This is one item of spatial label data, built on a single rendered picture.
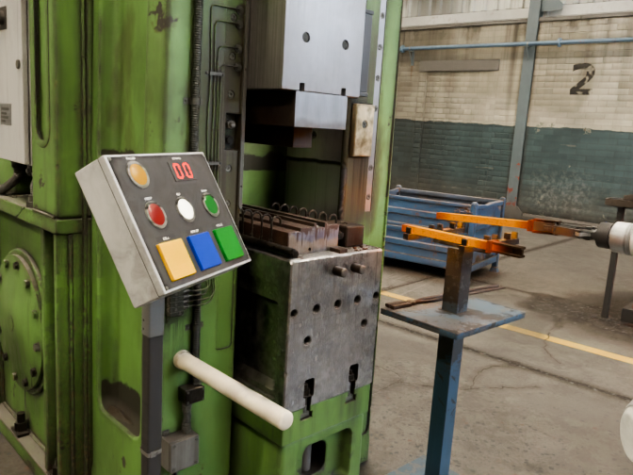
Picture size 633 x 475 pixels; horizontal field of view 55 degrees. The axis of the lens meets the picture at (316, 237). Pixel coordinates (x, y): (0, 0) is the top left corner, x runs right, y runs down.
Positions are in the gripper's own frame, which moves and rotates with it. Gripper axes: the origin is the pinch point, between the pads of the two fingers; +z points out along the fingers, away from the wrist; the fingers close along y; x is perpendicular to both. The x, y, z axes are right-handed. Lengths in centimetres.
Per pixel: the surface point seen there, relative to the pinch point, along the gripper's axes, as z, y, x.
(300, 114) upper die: 39, -69, 30
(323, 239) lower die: 40, -57, -6
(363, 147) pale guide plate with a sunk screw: 51, -30, 21
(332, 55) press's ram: 39, -58, 46
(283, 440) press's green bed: 35, -74, -62
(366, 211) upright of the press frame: 54, -23, -1
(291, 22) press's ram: 39, -74, 53
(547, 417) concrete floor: 29, 86, -101
